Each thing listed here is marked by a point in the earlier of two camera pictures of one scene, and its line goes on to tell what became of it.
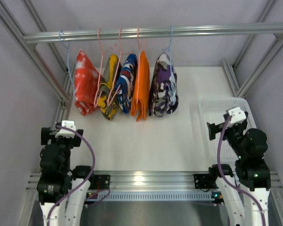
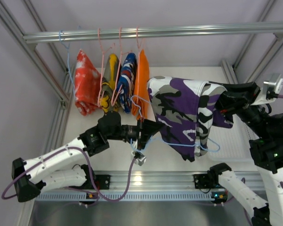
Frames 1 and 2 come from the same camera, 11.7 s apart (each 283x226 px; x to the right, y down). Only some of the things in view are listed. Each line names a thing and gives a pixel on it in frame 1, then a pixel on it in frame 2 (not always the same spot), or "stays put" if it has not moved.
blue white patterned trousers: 125,85 stays put
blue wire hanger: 68,47 stays put
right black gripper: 212,130 -> 231,98
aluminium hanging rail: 268,28 stays put
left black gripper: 45,136 -> 141,131
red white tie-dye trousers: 87,79 stays put
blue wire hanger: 173,80 -> 168,143
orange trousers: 140,105 stays put
